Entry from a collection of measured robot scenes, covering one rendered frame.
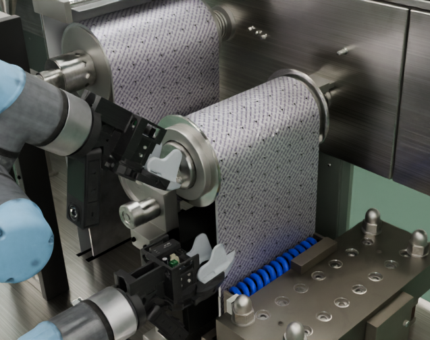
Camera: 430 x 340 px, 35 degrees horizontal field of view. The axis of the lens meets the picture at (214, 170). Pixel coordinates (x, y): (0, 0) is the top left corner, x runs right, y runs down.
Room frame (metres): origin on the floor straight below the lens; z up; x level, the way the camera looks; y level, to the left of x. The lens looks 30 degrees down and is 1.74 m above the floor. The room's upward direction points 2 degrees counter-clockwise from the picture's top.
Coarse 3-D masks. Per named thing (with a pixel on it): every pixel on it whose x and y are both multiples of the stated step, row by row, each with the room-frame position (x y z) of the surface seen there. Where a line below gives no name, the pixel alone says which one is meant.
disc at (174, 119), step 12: (168, 120) 0.92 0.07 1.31; (180, 120) 0.90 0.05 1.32; (156, 132) 0.95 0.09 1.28; (192, 132) 0.88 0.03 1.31; (204, 144) 0.87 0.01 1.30; (216, 156) 0.85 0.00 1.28; (216, 168) 0.85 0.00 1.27; (216, 180) 0.85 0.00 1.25; (216, 192) 0.85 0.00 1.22; (192, 204) 0.89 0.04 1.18; (204, 204) 0.87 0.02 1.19
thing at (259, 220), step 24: (288, 168) 0.96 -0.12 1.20; (312, 168) 1.00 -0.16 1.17; (240, 192) 0.89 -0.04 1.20; (264, 192) 0.92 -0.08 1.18; (288, 192) 0.96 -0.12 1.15; (312, 192) 1.00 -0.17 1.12; (216, 216) 0.86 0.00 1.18; (240, 216) 0.89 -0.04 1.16; (264, 216) 0.92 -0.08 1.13; (288, 216) 0.96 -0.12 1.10; (312, 216) 1.01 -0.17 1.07; (240, 240) 0.89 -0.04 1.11; (264, 240) 0.92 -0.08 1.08; (288, 240) 0.96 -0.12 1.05; (240, 264) 0.89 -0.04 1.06; (264, 264) 0.92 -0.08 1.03
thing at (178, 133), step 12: (168, 132) 0.91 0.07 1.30; (180, 132) 0.89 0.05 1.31; (192, 144) 0.87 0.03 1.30; (192, 156) 0.87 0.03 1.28; (204, 156) 0.86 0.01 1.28; (204, 168) 0.85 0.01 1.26; (204, 180) 0.85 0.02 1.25; (180, 192) 0.89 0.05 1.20; (192, 192) 0.87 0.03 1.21; (204, 192) 0.86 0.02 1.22
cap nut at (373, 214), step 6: (372, 210) 1.01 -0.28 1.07; (378, 210) 1.01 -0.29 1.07; (366, 216) 1.01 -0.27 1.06; (372, 216) 1.00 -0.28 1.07; (378, 216) 1.01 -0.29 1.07; (366, 222) 1.01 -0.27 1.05; (372, 222) 1.00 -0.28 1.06; (378, 222) 1.00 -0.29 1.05; (366, 228) 1.01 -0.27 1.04; (372, 228) 1.00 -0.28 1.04; (378, 228) 1.00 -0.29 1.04; (372, 234) 1.00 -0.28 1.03; (378, 234) 1.00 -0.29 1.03
